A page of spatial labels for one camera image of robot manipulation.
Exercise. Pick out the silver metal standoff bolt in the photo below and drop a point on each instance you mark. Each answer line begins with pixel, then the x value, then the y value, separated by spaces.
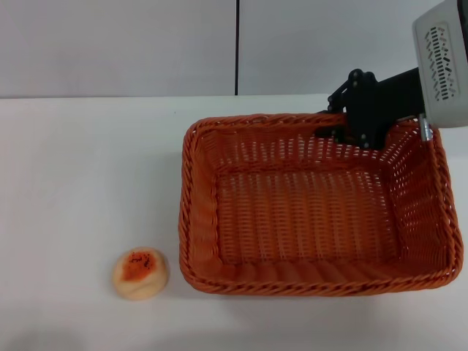
pixel 425 128

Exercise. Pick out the round bun with orange topping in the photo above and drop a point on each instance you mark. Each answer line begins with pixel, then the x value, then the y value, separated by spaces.
pixel 140 274

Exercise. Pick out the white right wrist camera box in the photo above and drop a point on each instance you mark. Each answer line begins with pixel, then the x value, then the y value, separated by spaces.
pixel 444 62

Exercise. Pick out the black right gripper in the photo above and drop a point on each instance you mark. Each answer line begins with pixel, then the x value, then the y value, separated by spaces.
pixel 387 102

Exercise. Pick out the orange woven plastic basket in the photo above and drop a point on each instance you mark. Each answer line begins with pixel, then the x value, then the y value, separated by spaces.
pixel 303 219

